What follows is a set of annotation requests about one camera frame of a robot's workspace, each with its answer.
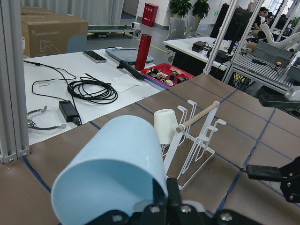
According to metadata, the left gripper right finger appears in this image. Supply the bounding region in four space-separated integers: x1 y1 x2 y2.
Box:
166 178 185 225

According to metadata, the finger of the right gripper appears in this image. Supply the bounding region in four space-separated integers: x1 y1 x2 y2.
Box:
257 92 300 109

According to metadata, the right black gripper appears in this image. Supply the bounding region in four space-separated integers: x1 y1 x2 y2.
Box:
246 157 300 203

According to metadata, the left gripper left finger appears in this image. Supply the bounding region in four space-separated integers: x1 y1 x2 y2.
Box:
152 179 166 225

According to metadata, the light blue cup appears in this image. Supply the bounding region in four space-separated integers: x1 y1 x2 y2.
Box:
51 115 168 225

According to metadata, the cream white plastic cup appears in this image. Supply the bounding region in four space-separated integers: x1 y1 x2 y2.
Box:
154 109 178 144

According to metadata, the black computer monitor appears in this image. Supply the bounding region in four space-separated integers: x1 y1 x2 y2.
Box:
210 3 252 63

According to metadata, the red parts bin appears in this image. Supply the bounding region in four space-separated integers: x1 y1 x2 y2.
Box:
141 63 194 89

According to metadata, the black power adapter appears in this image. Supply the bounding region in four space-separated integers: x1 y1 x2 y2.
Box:
59 100 80 126

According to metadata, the red thermos bottle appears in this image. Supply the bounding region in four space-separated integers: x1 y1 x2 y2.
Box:
135 34 152 71

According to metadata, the blue teach pendant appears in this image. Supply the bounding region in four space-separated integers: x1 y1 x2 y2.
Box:
105 47 155 64

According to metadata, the red fire cabinet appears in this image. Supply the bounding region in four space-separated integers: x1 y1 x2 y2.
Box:
142 3 158 27

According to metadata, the black smartphone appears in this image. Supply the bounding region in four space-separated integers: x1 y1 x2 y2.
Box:
83 51 106 63

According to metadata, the cardboard box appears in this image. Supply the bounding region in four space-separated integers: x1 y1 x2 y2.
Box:
21 13 88 57

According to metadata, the white wire cup rack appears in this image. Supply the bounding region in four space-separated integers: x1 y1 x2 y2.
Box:
162 100 226 179

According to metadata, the coiled black cable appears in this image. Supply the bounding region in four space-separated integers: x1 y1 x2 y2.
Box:
67 77 119 105

